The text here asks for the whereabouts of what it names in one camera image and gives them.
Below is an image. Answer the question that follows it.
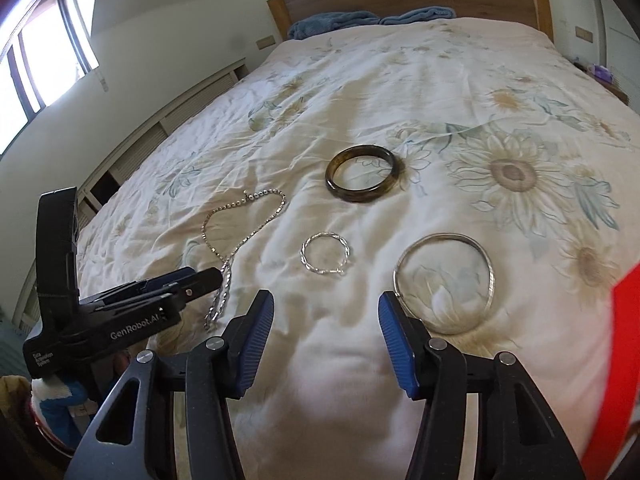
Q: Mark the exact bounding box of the white low wall cabinet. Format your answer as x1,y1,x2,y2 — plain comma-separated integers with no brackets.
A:
10,57,248,331

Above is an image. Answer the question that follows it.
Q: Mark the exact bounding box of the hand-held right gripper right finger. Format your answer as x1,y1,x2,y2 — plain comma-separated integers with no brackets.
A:
378,291,586,480

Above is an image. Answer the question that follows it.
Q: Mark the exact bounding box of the red cardboard box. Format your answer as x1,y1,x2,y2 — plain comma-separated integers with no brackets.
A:
580,266,640,480

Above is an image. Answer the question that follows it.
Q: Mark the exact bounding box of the dark brown bangle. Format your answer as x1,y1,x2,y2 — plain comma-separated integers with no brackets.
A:
325,144,399,204

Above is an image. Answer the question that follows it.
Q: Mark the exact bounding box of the long silver necklace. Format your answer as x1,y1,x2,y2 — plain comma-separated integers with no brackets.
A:
201,189,287,332

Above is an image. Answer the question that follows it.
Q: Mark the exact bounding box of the wooden nightstand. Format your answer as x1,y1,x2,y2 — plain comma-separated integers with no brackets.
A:
575,60,630,106

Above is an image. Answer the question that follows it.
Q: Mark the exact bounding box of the blue fluffy pillow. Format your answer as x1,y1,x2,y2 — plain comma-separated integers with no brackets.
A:
288,11,381,41
380,6,455,27

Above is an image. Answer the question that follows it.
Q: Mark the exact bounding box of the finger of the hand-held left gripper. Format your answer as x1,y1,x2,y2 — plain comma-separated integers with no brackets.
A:
80,267,198,309
100,268,223,311

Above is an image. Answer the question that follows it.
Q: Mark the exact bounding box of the window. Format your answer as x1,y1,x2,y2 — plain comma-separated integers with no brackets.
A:
0,0,98,156

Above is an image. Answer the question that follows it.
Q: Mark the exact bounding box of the white wardrobe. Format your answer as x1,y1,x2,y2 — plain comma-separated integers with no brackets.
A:
595,0,640,93

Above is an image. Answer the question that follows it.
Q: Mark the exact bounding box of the small twisted silver hoop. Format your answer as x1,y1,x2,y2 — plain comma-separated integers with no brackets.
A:
300,231,351,276

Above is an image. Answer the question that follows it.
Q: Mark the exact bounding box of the thin silver bangle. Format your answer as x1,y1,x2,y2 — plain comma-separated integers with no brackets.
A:
393,232,495,336

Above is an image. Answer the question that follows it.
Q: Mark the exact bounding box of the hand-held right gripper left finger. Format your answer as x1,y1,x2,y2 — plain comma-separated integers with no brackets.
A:
65,289,276,480

